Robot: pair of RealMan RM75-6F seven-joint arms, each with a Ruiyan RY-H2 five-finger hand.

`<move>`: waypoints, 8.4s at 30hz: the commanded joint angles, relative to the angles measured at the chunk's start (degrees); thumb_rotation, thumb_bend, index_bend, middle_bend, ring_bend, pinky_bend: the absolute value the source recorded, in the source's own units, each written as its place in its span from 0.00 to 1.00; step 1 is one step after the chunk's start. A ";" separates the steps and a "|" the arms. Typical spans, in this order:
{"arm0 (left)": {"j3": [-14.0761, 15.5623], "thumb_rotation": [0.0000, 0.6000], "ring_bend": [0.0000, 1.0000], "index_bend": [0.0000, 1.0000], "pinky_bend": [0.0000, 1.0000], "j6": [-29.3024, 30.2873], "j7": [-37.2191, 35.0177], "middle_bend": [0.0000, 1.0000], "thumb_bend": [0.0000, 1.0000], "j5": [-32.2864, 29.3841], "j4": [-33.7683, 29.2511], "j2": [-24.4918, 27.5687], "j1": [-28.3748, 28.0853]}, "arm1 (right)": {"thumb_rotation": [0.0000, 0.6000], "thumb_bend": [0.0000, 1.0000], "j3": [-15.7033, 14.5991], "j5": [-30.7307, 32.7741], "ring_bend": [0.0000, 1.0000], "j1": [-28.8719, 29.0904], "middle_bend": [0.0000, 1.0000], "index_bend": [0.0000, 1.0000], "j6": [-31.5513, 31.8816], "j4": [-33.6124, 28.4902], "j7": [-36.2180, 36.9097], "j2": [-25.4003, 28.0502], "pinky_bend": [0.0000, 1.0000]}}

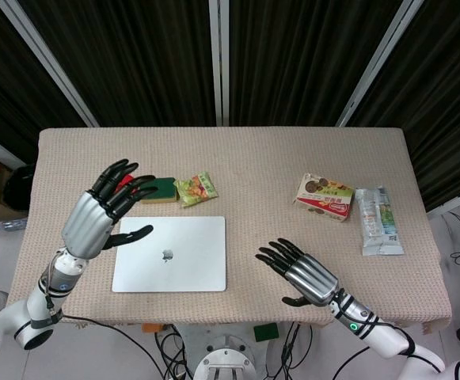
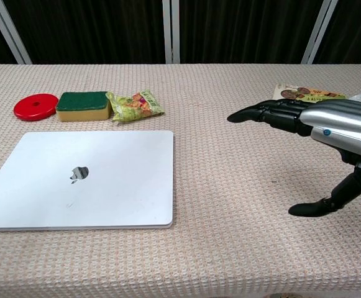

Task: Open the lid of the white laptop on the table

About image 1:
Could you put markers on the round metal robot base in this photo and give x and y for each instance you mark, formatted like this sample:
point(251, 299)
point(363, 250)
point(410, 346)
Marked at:
point(226, 362)

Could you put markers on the green yellow sponge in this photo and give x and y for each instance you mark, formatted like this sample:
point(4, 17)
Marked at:
point(161, 191)

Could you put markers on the green snack packet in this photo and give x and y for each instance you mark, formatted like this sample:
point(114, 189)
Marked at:
point(196, 189)

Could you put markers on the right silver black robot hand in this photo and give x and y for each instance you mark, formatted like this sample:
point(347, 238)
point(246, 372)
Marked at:
point(312, 279)

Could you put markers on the white green wrapper packet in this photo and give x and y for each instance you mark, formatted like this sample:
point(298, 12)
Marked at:
point(378, 221)

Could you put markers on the small orange block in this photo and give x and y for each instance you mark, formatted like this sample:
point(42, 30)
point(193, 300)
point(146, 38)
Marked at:
point(151, 327)

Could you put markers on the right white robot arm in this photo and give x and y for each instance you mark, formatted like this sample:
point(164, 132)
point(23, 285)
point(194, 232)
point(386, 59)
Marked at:
point(388, 336)

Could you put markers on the beige woven tablecloth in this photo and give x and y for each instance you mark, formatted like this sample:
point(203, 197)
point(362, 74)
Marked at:
point(229, 158)

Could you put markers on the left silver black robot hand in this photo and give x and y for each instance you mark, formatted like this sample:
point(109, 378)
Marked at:
point(85, 219)

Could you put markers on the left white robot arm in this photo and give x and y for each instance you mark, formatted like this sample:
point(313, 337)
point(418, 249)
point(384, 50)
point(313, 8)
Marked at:
point(35, 308)

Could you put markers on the red round disc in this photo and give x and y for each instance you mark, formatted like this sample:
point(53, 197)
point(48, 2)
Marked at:
point(128, 183)

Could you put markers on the cookie box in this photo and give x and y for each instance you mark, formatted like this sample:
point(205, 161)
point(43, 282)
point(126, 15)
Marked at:
point(324, 198)

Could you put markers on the black bag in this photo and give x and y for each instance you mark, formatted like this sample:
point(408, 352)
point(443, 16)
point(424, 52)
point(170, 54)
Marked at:
point(17, 190)

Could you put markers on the small green block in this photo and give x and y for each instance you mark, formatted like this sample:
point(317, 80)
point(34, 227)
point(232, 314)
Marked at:
point(266, 332)

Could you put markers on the plastic water bottle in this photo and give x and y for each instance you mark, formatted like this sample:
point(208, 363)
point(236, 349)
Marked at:
point(0, 226)

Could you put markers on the silver laptop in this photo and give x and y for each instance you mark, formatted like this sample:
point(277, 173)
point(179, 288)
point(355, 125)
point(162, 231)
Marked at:
point(174, 253)

